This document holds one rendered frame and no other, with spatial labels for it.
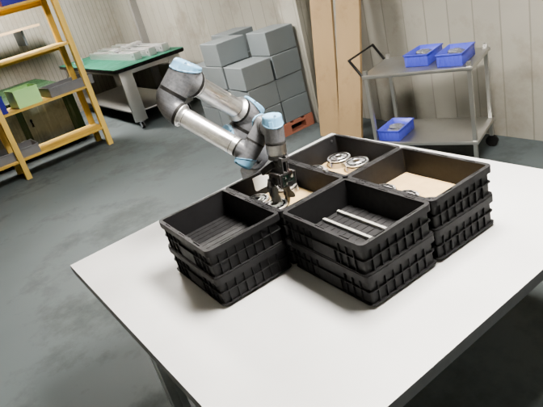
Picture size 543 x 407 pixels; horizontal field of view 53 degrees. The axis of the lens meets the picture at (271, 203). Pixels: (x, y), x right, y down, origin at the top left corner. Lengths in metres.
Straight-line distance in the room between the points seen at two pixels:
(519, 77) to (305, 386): 3.32
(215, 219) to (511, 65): 2.84
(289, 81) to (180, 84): 3.41
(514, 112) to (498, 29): 0.63
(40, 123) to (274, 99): 3.48
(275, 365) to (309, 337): 0.14
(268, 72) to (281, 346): 3.97
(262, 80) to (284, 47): 0.41
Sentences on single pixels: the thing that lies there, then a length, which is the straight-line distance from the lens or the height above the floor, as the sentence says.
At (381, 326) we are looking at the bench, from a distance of 1.62.
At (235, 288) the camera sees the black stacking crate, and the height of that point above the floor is 0.75.
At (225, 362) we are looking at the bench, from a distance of 1.64.
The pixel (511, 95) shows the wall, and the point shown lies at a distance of 4.47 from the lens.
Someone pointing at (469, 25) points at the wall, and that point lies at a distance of 4.51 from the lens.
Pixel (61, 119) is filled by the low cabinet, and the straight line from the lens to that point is 7.75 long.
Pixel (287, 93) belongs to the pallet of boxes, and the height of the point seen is 0.41.
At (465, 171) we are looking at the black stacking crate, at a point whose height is 0.89.
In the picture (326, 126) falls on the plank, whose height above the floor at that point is 0.10.
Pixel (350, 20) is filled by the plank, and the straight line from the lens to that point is 4.79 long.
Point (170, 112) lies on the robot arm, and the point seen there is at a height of 1.26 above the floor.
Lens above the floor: 1.73
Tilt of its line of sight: 25 degrees down
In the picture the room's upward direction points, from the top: 15 degrees counter-clockwise
